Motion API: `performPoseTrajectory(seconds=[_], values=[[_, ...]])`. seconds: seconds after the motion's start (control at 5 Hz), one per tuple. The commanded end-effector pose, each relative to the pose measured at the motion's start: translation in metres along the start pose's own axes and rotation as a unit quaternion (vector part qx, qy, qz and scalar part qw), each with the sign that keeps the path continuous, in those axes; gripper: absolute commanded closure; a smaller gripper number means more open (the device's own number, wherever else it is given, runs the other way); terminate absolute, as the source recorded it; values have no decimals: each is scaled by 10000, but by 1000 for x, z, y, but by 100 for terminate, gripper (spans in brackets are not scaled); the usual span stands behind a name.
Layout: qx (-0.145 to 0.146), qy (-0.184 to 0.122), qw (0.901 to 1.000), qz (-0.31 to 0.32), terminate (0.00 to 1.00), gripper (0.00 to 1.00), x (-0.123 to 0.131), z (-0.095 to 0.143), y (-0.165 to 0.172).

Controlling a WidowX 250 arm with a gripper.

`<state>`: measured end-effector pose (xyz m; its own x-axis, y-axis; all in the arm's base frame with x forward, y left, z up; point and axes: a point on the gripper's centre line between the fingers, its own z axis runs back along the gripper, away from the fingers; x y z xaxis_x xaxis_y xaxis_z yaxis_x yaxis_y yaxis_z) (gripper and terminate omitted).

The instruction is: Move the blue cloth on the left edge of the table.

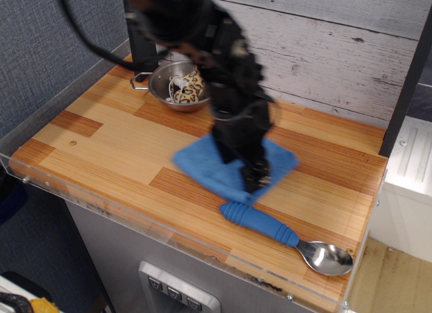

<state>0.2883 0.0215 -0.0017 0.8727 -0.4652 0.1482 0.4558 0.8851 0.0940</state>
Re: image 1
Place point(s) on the leopard print toy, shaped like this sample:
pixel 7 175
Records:
pixel 186 89

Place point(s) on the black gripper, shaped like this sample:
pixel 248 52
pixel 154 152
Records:
pixel 240 136

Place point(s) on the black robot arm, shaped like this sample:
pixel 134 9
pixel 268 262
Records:
pixel 211 38

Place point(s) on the silver button control panel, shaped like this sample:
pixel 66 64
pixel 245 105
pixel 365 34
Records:
pixel 165 291

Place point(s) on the black vertical post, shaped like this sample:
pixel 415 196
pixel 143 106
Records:
pixel 413 21
pixel 142 50

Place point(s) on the blue handled metal spoon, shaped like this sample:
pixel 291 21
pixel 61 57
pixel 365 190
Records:
pixel 323 258

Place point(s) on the black vertical post left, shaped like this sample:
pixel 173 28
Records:
pixel 142 50

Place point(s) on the steel bowl with handles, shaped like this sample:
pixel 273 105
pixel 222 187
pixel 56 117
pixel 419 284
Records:
pixel 158 81

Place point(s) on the white grooved side block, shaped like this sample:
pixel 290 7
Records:
pixel 409 165

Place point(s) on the blue cloth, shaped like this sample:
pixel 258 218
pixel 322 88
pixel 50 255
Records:
pixel 202 162

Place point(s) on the black vertical post right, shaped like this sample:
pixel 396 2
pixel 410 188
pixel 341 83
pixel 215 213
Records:
pixel 413 21

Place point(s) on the clear acrylic table guard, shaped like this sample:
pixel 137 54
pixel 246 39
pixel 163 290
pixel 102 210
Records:
pixel 108 148

